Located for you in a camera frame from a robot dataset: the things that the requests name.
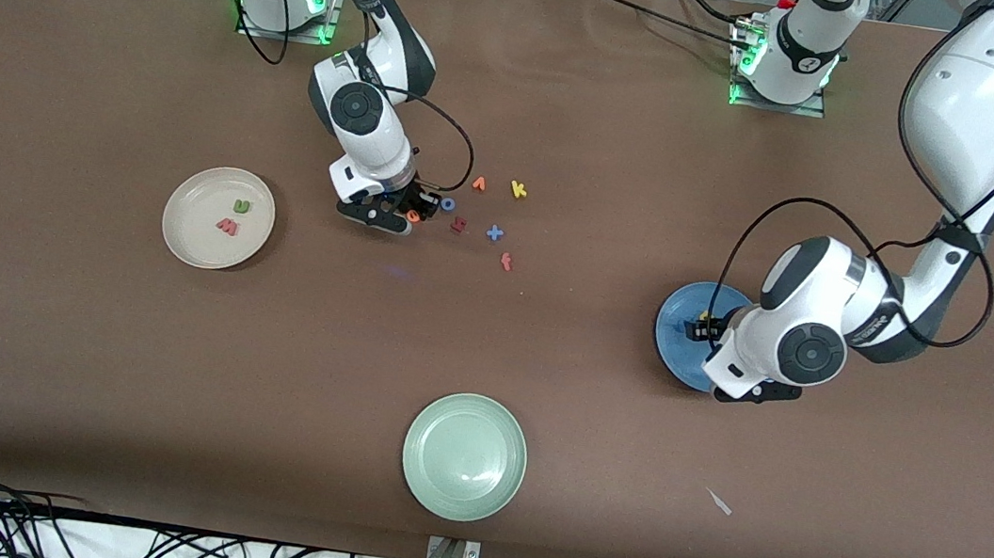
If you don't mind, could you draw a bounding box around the blue round plate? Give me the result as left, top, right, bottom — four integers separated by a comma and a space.
647, 275, 759, 399

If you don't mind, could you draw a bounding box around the beige round plate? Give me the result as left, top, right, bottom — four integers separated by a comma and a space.
156, 159, 282, 279

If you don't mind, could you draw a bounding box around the pale green round plate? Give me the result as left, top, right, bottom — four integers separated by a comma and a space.
393, 385, 536, 530

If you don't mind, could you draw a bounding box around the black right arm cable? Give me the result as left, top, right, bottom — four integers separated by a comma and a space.
133, 0, 496, 197

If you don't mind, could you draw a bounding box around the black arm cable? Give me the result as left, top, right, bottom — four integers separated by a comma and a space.
712, 0, 994, 358
133, 0, 496, 197

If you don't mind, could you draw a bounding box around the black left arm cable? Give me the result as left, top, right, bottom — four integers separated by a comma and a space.
712, 0, 994, 358

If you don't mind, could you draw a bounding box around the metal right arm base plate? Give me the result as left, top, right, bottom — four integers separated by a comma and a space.
236, 0, 343, 48

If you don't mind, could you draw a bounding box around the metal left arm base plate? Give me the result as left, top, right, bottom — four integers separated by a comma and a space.
727, 20, 838, 120

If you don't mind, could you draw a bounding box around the black table cable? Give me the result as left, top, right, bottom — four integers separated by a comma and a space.
574, 0, 760, 60

